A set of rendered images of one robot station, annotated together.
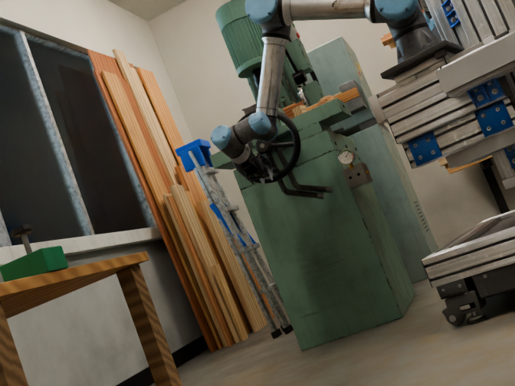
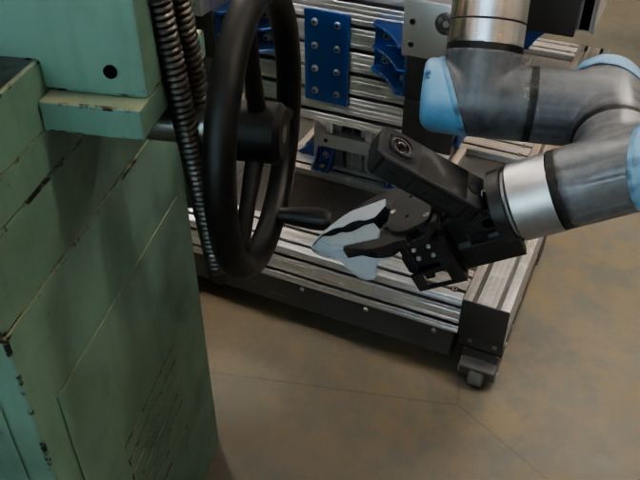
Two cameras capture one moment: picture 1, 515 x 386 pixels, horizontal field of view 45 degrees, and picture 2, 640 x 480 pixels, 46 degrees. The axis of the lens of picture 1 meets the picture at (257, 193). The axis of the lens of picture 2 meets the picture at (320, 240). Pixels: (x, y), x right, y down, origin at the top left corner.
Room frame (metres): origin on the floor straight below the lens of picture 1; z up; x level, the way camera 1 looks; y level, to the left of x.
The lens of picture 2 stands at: (2.41, 0.56, 1.18)
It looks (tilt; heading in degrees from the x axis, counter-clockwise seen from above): 38 degrees down; 263
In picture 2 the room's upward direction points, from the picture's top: straight up
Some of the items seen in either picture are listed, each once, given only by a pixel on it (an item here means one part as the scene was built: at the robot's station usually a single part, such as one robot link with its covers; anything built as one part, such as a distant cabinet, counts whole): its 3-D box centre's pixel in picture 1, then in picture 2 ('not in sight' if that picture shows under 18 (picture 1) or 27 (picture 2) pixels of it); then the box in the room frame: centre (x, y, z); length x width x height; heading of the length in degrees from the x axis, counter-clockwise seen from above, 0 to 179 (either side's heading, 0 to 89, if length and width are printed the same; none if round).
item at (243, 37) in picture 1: (244, 38); not in sight; (2.71, -0.19, 1.35); 0.18 x 0.18 x 0.31
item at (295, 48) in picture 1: (298, 58); not in sight; (2.87, -0.41, 1.22); 0.09 x 0.08 x 0.15; 162
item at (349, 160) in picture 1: (347, 158); not in sight; (2.43, -0.38, 0.65); 0.06 x 0.04 x 0.08; 72
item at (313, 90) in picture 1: (313, 96); not in sight; (2.84, -0.40, 1.02); 0.09 x 0.07 x 0.12; 72
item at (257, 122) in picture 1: (254, 127); (590, 110); (2.06, -0.07, 0.82); 0.11 x 0.11 x 0.08; 71
